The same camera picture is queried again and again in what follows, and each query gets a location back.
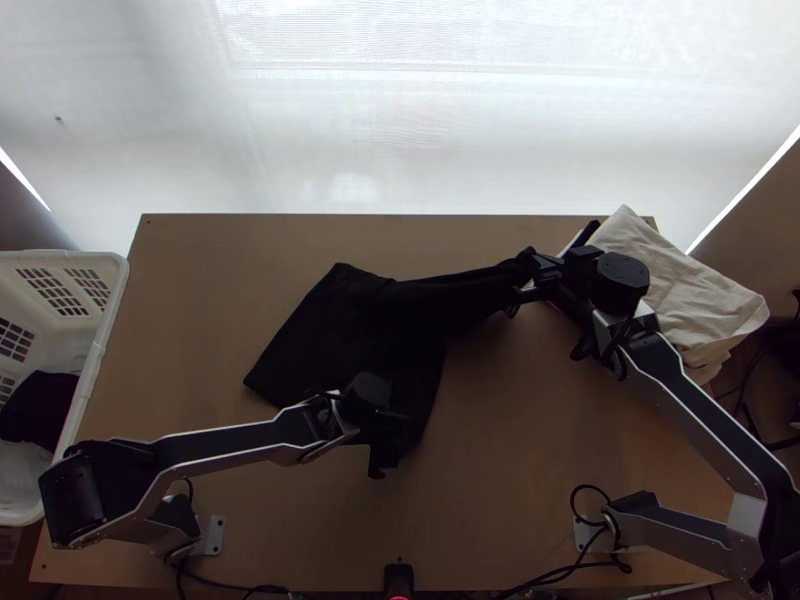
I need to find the black cable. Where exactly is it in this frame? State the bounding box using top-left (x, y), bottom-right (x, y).
top-left (569, 321), bottom-right (629, 379)
top-left (569, 483), bottom-right (634, 575)
top-left (173, 548), bottom-right (389, 600)

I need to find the pile of folded clothes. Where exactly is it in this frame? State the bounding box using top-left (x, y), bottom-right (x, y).
top-left (565, 202), bottom-right (771, 384)

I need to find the black t-shirt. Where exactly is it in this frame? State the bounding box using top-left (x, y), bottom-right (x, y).
top-left (242, 246), bottom-right (540, 461)

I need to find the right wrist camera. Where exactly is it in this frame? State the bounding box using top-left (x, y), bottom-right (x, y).
top-left (565, 245), bottom-right (605, 276)

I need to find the heap of clothes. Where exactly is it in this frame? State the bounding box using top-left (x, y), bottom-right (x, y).
top-left (0, 369), bottom-right (83, 501)

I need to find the white laundry basket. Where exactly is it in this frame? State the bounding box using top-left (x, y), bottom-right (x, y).
top-left (0, 249), bottom-right (131, 528)

